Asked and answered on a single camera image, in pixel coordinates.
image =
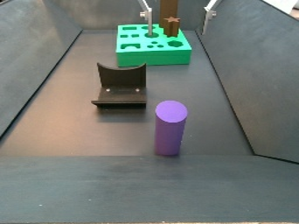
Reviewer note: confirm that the green shape sorter board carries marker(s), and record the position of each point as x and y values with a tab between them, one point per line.
139	48

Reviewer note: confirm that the purple cylinder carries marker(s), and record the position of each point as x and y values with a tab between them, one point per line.
170	120

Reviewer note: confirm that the black curved holder stand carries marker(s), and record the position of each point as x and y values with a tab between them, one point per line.
122	86

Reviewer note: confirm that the brown star shaped block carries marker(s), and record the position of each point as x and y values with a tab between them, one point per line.
171	26

